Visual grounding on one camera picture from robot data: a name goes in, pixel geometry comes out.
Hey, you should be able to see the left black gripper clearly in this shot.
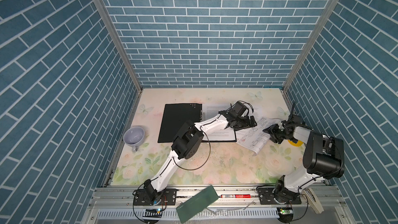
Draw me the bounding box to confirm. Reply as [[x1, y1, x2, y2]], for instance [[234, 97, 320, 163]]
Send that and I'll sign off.
[[233, 114, 258, 131]]

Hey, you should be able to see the technical drawing paper sheet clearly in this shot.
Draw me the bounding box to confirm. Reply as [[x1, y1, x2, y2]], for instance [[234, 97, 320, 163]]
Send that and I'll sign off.
[[237, 117, 281, 156]]

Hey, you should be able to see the orange black file folder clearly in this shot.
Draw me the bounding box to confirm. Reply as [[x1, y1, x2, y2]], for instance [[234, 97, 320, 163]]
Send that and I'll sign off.
[[158, 103, 230, 143]]

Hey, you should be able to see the text printed paper sheet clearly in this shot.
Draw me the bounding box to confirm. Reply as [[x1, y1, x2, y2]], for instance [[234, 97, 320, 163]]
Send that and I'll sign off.
[[202, 103, 236, 142]]

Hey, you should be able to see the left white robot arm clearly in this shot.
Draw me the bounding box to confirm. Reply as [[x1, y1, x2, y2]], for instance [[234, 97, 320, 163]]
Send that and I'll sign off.
[[143, 101, 257, 205]]

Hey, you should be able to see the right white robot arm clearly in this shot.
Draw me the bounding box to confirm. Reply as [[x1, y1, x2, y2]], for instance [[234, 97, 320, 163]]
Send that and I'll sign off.
[[263, 114, 345, 204]]

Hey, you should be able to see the yellow pen cup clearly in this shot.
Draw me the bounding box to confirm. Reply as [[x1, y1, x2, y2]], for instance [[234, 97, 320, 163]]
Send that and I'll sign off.
[[288, 140, 304, 147]]

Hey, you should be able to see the red marker pen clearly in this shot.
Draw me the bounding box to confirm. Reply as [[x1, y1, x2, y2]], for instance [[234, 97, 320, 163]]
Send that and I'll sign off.
[[220, 194, 251, 199]]

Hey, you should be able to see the beige stapler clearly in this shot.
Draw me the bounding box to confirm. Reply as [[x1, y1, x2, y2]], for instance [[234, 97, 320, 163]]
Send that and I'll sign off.
[[302, 188, 324, 214]]

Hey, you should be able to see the grey ceramic mug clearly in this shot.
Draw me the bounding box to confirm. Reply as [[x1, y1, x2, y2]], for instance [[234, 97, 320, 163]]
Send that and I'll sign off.
[[123, 126, 145, 152]]

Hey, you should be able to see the green board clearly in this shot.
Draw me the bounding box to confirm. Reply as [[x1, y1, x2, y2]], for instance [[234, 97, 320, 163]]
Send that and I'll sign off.
[[176, 186, 219, 224]]

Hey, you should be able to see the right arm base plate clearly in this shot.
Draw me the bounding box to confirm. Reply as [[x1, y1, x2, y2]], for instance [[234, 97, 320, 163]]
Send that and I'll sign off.
[[256, 187, 302, 205]]

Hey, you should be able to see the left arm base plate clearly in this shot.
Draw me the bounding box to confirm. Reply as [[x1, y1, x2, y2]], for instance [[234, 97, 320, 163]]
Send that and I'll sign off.
[[134, 188, 177, 206]]

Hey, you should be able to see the aluminium front rail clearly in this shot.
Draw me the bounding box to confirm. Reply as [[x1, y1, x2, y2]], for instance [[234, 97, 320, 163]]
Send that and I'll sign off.
[[89, 184, 346, 210]]

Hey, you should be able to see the aluminium corner frame post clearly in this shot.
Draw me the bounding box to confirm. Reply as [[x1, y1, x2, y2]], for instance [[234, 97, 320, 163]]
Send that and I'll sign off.
[[282, 0, 339, 93]]

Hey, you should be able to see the left aluminium frame post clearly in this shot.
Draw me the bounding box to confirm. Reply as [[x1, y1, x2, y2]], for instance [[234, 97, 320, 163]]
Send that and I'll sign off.
[[92, 0, 143, 93]]

